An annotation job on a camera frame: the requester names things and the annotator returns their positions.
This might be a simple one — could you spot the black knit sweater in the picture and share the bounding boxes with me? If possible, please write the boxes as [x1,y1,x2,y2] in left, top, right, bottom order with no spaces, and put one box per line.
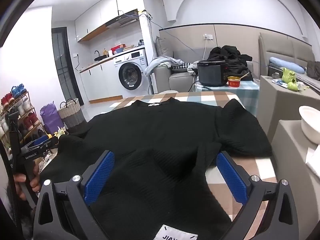
[39,97,273,240]

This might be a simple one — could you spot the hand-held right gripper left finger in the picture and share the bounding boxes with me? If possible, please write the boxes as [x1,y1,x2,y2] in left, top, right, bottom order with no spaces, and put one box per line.
[32,150,115,240]

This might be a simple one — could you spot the dark olive cloth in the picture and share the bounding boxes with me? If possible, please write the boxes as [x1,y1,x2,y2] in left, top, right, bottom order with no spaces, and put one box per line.
[306,60,320,80]

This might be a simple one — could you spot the group of shoes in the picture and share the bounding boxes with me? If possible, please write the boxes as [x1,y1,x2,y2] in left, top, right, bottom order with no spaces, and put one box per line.
[0,83,44,143]

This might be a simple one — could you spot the metal shoe rack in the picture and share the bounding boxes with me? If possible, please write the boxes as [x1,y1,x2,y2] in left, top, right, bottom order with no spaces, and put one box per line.
[0,90,48,155]

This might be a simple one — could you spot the person's left forearm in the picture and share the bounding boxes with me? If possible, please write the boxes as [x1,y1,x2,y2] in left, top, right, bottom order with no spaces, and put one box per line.
[4,185,38,240]

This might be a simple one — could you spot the white wall cabinets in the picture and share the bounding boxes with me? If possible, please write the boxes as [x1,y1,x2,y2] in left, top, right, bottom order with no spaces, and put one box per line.
[75,0,142,43]

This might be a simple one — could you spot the grey cloth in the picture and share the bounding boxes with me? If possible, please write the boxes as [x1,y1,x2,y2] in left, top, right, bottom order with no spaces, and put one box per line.
[145,56,184,77]

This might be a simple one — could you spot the black rice cooker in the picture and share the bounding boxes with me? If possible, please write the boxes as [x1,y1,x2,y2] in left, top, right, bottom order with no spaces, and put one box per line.
[197,60,228,87]

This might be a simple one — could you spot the blue pillow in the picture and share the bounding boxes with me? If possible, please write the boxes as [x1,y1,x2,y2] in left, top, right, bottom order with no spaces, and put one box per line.
[269,57,307,74]

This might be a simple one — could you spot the purple bag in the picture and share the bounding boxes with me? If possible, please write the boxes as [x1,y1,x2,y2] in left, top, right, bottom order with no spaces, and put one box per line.
[40,102,63,134]

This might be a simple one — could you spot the white bowl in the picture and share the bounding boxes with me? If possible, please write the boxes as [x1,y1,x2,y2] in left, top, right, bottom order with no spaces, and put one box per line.
[299,105,320,144]

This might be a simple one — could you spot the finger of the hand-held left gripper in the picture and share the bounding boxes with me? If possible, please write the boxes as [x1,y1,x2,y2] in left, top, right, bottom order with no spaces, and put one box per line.
[24,134,59,150]

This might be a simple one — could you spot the grey sofa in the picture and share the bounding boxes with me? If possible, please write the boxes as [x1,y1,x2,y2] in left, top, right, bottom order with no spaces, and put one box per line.
[154,36,254,94]

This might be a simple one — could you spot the person's left hand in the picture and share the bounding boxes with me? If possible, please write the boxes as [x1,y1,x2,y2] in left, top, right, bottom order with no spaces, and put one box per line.
[14,164,42,194]

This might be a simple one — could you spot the green plush toy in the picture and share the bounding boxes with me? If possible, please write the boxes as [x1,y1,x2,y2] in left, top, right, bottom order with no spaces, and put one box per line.
[282,67,299,90]

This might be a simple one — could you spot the grey cabinet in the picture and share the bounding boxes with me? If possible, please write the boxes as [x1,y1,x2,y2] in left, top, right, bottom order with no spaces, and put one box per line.
[257,75,320,143]
[271,120,320,205]

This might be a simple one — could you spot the black jacket pile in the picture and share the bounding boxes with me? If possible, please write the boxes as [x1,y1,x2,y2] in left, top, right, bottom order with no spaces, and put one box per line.
[207,45,253,80]

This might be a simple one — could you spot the grey upholstered bed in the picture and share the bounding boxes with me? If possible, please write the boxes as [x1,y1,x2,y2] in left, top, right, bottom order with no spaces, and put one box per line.
[259,32,320,92]

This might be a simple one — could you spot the brown blue checked blanket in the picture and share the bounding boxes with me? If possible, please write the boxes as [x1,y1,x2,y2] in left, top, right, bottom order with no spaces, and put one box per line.
[106,91,279,240]

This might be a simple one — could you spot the white kitchen base cabinets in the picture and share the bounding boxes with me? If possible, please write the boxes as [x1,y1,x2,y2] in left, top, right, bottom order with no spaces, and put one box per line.
[79,61,123,100]

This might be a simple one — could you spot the white washing machine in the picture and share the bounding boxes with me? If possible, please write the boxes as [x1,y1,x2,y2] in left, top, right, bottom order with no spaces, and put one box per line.
[112,49,148,92]

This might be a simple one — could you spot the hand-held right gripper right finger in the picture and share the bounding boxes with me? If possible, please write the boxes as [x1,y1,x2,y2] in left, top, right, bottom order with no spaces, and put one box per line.
[216,151,307,240]

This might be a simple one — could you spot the houndstooth cushion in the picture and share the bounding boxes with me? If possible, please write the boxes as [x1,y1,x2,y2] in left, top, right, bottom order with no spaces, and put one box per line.
[171,62,194,71]

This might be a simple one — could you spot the dark glass door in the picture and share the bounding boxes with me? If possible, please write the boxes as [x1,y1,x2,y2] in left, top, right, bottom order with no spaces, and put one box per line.
[52,27,78,103]

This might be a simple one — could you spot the grey pillow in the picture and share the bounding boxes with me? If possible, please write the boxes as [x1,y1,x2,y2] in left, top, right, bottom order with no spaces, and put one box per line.
[155,36,174,62]

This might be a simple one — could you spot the range hood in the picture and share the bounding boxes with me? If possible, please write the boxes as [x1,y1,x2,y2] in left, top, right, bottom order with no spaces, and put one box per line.
[105,9,139,28]

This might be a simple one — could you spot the red bowl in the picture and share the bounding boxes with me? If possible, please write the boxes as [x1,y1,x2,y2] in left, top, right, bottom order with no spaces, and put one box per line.
[227,76,241,87]

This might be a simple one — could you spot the pale crumpled cloth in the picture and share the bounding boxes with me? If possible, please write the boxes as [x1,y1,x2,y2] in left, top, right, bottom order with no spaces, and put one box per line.
[187,61,200,75]

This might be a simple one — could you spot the teal checked side table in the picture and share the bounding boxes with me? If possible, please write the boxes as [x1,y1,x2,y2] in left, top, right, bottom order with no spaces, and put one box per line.
[195,80,260,117]

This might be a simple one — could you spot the wicker laundry basket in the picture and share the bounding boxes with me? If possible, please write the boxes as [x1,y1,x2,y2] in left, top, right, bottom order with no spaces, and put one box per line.
[58,98,87,133]

